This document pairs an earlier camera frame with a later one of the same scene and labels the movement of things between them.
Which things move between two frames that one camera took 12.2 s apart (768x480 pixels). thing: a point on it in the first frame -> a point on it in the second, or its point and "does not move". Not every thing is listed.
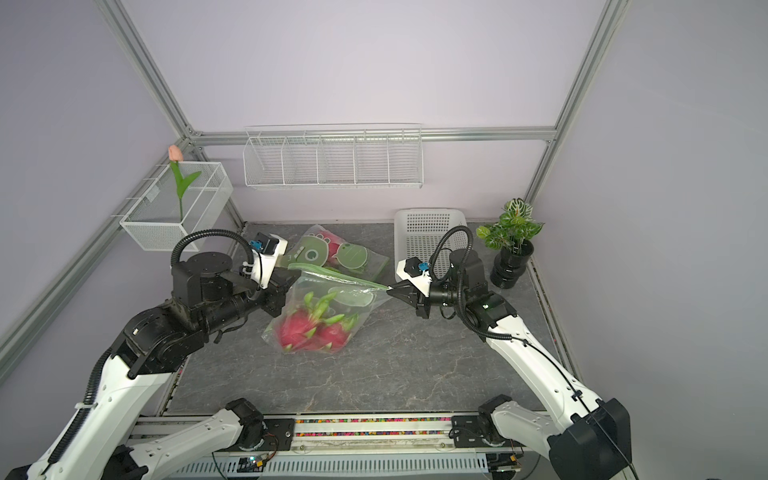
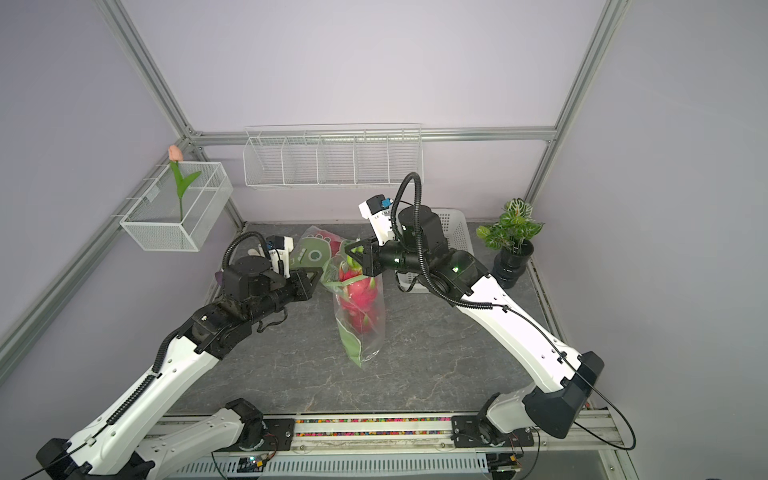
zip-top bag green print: x=318 y=246 does not move
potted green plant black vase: x=510 y=235 does not move
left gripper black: x=278 y=285 -> x=302 y=283
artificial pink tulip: x=175 y=154 does not move
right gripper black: x=409 y=294 -> x=369 y=258
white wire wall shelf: x=383 y=155 does not move
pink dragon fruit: x=310 y=328 -> x=358 y=294
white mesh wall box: x=182 y=198 does not move
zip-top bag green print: x=322 y=310 -> x=359 y=305
